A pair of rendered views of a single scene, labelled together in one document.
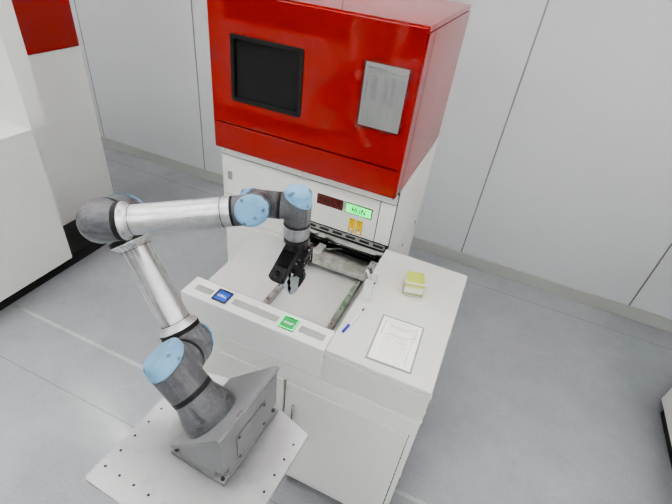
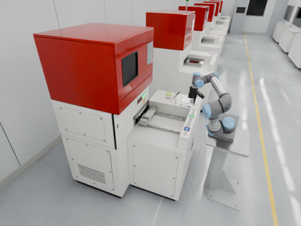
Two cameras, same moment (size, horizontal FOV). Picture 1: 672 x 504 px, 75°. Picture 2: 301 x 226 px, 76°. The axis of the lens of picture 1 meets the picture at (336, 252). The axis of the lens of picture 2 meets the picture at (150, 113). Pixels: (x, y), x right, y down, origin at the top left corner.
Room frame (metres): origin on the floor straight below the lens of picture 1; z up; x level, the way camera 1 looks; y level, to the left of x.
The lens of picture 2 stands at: (1.43, 1.94, 2.11)
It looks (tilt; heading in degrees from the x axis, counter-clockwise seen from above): 32 degrees down; 271
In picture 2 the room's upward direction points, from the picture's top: 1 degrees clockwise
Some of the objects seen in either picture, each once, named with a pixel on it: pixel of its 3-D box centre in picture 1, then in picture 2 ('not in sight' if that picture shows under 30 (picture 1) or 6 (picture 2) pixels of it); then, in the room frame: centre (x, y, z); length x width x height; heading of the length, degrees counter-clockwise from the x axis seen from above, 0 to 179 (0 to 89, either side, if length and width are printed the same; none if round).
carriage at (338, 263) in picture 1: (334, 262); (148, 115); (1.49, 0.00, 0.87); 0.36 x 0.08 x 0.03; 71
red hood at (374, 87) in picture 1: (343, 75); (104, 62); (1.94, 0.07, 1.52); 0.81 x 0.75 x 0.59; 71
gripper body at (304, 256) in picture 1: (296, 251); (193, 92); (1.03, 0.12, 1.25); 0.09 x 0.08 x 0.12; 161
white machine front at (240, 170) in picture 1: (302, 208); (134, 111); (1.65, 0.17, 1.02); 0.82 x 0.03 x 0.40; 71
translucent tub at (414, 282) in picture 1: (413, 284); (168, 95); (1.25, -0.30, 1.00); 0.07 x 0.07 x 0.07; 86
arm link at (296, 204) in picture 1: (296, 206); (196, 78); (1.02, 0.12, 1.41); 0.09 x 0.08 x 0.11; 93
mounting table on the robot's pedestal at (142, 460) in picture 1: (211, 458); (225, 141); (0.64, 0.28, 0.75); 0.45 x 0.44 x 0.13; 158
